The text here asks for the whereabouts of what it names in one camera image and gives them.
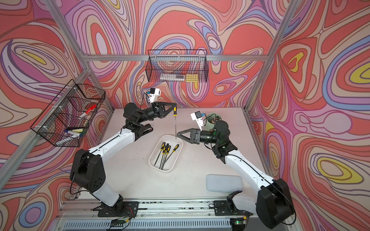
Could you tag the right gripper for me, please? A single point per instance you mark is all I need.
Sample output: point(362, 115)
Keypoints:
point(195, 135)

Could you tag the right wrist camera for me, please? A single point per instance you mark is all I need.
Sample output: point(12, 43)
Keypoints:
point(199, 118)

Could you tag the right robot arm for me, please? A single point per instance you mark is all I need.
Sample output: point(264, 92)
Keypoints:
point(273, 202)

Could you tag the black wire basket left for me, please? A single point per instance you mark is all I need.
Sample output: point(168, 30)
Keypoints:
point(73, 100)

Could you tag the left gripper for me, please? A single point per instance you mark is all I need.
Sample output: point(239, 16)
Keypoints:
point(156, 110)

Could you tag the black wire basket back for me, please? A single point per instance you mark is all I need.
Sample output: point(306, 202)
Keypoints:
point(172, 65)

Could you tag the green pen cup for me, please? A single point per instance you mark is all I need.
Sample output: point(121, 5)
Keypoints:
point(212, 118)

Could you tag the white plastic storage box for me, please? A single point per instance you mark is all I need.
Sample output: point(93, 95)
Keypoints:
point(170, 164)

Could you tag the file tool five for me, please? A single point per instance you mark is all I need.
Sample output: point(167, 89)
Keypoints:
point(162, 155)

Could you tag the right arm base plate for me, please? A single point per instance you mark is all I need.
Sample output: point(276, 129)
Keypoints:
point(227, 207)

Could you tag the translucent box lid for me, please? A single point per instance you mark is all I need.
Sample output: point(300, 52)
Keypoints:
point(223, 183)

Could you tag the black wire basket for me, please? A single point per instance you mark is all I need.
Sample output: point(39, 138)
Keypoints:
point(172, 65)
point(73, 100)

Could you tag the red marker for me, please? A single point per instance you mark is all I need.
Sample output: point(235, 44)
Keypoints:
point(91, 109)

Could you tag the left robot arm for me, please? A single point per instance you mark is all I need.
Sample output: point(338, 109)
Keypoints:
point(88, 168)

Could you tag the file tool six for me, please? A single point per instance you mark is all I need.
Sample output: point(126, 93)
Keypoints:
point(161, 150)

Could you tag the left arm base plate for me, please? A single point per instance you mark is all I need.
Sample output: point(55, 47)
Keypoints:
point(120, 209)

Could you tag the blue white marker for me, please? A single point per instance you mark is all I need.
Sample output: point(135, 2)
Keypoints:
point(75, 134)

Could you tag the yellow box in basket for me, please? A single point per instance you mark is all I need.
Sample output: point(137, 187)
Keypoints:
point(192, 78)

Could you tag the file tool four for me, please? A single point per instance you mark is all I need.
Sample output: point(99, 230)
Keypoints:
point(165, 154)

